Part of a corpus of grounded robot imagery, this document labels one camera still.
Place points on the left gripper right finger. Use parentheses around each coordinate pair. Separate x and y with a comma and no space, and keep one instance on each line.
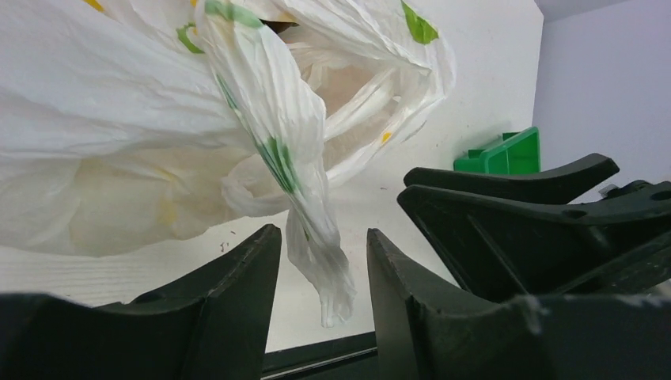
(427,328)

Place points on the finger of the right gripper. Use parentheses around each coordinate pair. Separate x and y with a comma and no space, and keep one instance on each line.
(498,248)
(556,186)

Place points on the green plastic tray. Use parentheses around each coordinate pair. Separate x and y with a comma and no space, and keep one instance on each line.
(512,153)

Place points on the white plastic bag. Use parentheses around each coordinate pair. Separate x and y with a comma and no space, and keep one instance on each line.
(128,123)

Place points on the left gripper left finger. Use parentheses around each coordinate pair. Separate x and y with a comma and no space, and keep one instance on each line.
(209,324)

